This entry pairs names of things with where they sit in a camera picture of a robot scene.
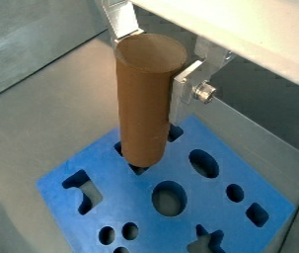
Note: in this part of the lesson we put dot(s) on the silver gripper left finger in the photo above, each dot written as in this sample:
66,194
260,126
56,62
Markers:
119,16

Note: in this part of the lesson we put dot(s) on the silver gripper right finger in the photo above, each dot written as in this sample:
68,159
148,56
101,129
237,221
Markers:
191,85

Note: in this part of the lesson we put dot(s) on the brown wooden cylinder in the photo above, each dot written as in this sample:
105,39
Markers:
148,59

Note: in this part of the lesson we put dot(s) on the blue foam shape board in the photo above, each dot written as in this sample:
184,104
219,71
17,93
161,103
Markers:
199,191

